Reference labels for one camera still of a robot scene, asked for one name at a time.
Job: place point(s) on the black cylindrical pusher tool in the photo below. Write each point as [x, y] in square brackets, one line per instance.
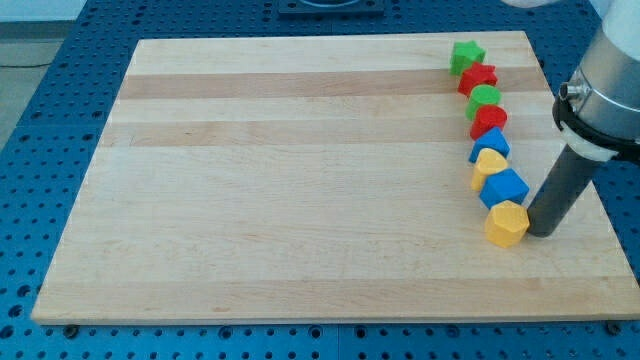
[565, 182]

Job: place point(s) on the blue cube block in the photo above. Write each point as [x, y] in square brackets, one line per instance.
[506, 185]

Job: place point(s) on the yellow hexagon block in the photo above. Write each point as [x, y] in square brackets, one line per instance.
[506, 224]

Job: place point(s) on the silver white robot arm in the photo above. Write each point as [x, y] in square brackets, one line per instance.
[597, 114]

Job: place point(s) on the yellow heart block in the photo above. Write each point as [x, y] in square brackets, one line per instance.
[488, 162]

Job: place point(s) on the blue triangular block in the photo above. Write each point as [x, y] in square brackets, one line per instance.
[493, 139]

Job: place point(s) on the red cylinder block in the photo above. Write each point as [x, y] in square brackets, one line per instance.
[486, 118]

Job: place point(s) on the green cylinder block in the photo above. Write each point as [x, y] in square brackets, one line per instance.
[479, 96]

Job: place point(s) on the red star block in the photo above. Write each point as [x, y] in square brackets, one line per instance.
[477, 74]

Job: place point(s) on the green star block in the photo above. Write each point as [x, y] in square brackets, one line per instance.
[464, 54]

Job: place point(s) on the wooden board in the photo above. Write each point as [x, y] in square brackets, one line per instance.
[319, 180]

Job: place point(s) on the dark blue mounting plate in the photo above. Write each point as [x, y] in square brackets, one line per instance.
[292, 8]

